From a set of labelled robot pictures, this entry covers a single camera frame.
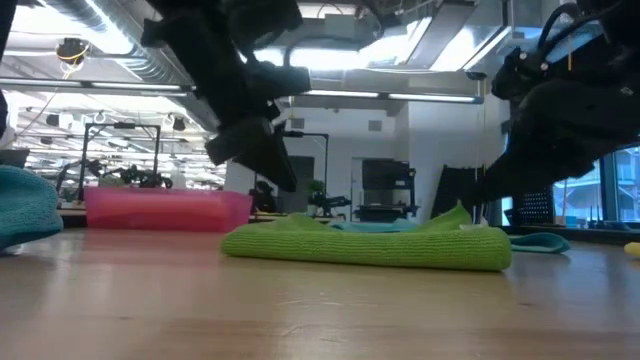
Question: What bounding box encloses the background wooden table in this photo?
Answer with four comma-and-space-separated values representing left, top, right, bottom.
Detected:
57, 208, 346, 230

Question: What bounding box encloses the black curtain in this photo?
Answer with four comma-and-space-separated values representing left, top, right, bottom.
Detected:
432, 164, 484, 219

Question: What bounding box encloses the black metal rig frame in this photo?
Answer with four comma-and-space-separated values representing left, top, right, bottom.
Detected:
282, 130, 330, 201
79, 122, 162, 190

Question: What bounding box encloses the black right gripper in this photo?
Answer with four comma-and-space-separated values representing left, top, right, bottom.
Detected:
474, 29, 640, 206

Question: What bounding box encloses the long ceiling light bar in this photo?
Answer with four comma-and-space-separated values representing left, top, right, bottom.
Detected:
0, 77, 485, 105

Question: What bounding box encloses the rolled teal microfiber towel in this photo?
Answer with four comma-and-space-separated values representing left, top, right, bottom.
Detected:
0, 164, 65, 250

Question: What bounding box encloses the flat teal microfiber towel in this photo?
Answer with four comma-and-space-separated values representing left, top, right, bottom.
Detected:
327, 218, 571, 254

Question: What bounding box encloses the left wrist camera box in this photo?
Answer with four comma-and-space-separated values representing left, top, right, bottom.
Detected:
204, 117, 276, 166

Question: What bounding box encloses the person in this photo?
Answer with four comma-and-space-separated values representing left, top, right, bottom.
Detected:
252, 179, 279, 214

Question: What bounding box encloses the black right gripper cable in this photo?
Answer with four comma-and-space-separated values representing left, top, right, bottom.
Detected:
537, 2, 604, 51

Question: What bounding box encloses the pink plastic basket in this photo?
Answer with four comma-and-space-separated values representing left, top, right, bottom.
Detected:
83, 186, 254, 234

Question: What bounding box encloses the green microfiber towel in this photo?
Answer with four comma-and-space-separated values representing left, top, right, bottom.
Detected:
220, 202, 513, 273

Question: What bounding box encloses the black perforated panel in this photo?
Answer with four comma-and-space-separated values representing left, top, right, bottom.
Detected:
502, 187, 556, 226

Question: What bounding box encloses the dark grey box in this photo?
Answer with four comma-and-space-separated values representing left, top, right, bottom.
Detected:
0, 148, 31, 169

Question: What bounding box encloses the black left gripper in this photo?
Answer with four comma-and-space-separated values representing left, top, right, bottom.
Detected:
142, 14, 311, 194

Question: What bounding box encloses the yellow ceiling cable reel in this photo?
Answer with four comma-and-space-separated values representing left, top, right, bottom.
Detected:
55, 38, 91, 66

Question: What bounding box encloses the black equipment cart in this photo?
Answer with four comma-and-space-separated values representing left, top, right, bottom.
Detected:
353, 158, 420, 223

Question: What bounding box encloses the silver ventilation duct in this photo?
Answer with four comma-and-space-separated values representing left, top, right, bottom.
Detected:
44, 0, 221, 134

